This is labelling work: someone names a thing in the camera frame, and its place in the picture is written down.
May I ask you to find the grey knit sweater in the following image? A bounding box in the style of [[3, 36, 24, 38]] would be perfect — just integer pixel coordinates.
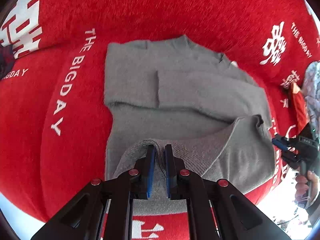
[[104, 36, 276, 216]]

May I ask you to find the right hand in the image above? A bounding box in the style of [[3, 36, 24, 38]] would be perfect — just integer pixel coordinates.
[[295, 171, 319, 211]]

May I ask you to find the red pillow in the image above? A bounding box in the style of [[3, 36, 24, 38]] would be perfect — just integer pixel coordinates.
[[289, 81, 310, 133]]

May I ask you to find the pale floral quilt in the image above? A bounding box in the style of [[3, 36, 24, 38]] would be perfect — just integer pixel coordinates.
[[302, 61, 320, 134]]

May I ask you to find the dark plaid cloth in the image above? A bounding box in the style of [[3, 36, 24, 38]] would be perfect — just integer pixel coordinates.
[[0, 44, 15, 79]]

